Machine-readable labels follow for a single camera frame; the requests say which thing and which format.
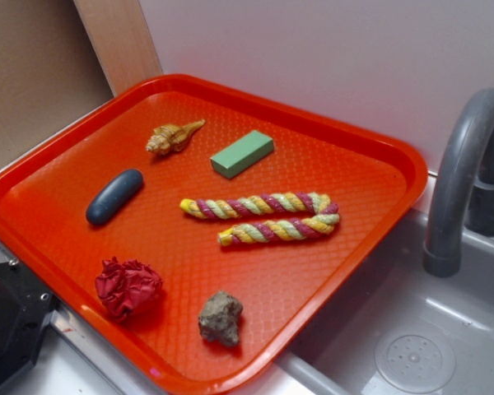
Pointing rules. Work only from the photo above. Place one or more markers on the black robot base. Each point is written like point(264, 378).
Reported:
point(26, 306)

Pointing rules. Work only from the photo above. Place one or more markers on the grey-brown rock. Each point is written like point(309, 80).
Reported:
point(219, 320)

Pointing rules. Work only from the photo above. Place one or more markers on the green rectangular block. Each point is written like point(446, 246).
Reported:
point(241, 154)

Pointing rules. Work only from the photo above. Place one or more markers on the orange plastic tray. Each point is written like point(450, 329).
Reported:
point(374, 179)

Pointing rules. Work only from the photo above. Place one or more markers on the tan spiral seashell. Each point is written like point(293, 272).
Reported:
point(170, 137)

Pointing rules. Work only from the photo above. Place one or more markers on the dark blue oblong capsule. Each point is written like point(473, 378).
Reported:
point(113, 196)

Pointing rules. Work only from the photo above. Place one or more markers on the crumpled red paper ball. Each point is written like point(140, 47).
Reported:
point(127, 288)

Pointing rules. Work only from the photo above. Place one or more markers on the grey plastic sink basin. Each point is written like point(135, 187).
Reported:
point(392, 328)

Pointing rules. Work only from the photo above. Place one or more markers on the light wooden board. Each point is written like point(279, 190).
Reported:
point(122, 41)

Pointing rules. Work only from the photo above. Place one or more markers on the grey curved faucet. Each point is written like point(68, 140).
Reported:
point(463, 197)

